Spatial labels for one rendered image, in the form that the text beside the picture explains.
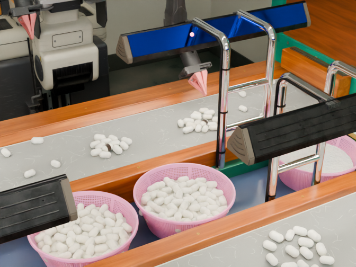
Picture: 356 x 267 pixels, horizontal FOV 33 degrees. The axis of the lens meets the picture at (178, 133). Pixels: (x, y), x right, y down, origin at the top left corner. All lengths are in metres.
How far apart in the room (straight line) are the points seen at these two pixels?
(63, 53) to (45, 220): 1.38
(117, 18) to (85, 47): 1.66
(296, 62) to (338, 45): 0.17
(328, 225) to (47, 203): 0.78
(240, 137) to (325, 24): 1.03
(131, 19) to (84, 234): 2.72
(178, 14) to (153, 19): 2.15
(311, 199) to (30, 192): 0.81
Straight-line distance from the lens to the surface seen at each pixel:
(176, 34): 1.67
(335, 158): 1.85
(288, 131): 1.22
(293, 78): 1.37
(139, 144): 1.82
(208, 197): 1.59
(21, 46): 2.60
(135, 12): 4.07
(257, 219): 1.50
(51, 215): 1.03
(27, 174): 1.71
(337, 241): 1.51
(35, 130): 1.91
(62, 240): 1.49
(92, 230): 1.50
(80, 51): 2.36
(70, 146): 1.84
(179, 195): 1.60
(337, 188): 1.65
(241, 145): 1.18
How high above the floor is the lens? 1.68
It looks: 30 degrees down
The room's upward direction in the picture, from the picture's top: straight up
